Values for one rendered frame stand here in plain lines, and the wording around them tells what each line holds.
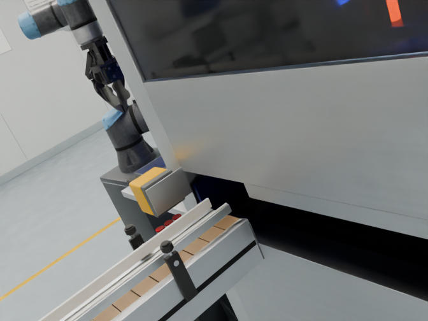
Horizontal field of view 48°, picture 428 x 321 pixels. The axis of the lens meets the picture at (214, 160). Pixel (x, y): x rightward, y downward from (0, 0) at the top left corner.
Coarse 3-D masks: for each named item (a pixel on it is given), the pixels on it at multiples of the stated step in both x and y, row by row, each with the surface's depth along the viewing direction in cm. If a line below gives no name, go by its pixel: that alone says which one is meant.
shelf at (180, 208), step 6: (126, 192) 139; (132, 192) 137; (132, 198) 137; (252, 198) 108; (180, 204) 118; (246, 204) 107; (174, 210) 118; (180, 210) 115; (186, 210) 114; (240, 210) 106
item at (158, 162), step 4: (160, 156) 145; (152, 160) 144; (156, 160) 144; (160, 160) 145; (148, 164) 143; (152, 164) 144; (156, 164) 145; (160, 164) 145; (164, 164) 146; (140, 168) 142; (144, 168) 142; (148, 168) 143; (164, 168) 144; (136, 172) 141; (140, 172) 142; (144, 172) 142; (136, 176) 140
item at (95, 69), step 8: (104, 40) 126; (88, 48) 127; (96, 48) 126; (104, 48) 127; (96, 56) 130; (104, 56) 128; (112, 56) 130; (96, 64) 132; (104, 64) 127; (112, 64) 128; (96, 72) 129; (104, 72) 128; (112, 72) 129; (120, 72) 130; (96, 80) 132; (104, 80) 131; (112, 80) 129
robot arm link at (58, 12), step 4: (56, 0) 133; (52, 4) 133; (56, 4) 132; (56, 8) 132; (60, 8) 132; (56, 12) 132; (60, 12) 132; (56, 16) 133; (60, 16) 133; (60, 20) 134; (64, 20) 134; (64, 24) 135; (68, 24) 136
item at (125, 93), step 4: (120, 80) 136; (112, 84) 137; (116, 84) 136; (120, 84) 135; (116, 88) 136; (120, 88) 136; (124, 88) 135; (116, 92) 138; (120, 92) 137; (124, 92) 135; (128, 92) 134; (120, 96) 137; (124, 96) 136; (128, 96) 135; (120, 100) 137; (124, 100) 137; (120, 104) 138; (124, 104) 138; (124, 108) 138
